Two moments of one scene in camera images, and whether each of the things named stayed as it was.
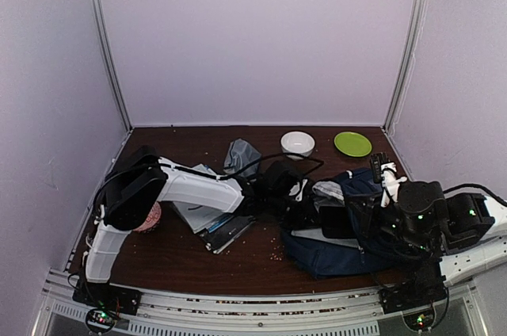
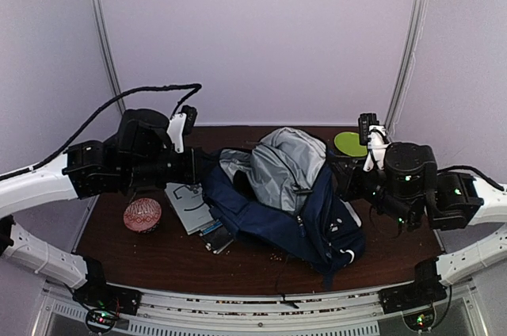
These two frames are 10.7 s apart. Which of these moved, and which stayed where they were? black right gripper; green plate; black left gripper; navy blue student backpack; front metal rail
Moved: navy blue student backpack; black right gripper; black left gripper
Stayed: green plate; front metal rail
